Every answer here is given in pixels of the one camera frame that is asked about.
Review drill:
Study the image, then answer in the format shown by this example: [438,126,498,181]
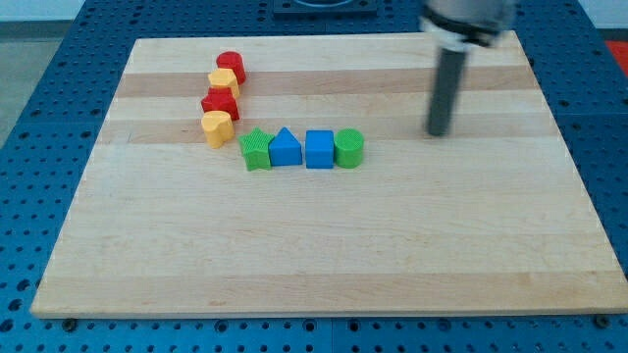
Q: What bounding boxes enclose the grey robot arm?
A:
[421,0,516,136]

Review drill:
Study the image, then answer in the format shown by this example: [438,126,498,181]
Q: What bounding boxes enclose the yellow heart block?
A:
[201,111,236,149]

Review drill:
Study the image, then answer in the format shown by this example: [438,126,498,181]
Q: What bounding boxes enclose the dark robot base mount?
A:
[272,0,378,17]

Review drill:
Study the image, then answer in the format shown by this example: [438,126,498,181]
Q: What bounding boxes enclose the yellow hexagon block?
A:
[208,68,240,99]

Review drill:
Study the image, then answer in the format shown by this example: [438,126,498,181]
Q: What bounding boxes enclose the blue cube block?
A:
[305,130,334,169]

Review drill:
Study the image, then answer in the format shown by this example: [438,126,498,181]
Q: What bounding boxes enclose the blue triangle block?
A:
[269,126,303,167]

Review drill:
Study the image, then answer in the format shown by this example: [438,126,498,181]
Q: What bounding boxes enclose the green cylinder block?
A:
[334,128,364,169]

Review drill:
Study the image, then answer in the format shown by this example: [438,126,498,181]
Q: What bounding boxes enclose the wooden board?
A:
[30,32,627,319]

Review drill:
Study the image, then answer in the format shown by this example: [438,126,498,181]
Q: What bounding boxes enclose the red star block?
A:
[200,87,240,121]

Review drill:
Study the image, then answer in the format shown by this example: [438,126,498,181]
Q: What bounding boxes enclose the red cylinder block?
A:
[216,51,246,84]

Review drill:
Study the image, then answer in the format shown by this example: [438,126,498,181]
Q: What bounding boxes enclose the green star block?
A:
[238,127,275,172]

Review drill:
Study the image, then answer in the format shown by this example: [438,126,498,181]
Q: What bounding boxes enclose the dark grey cylindrical pointer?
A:
[426,47,467,136]

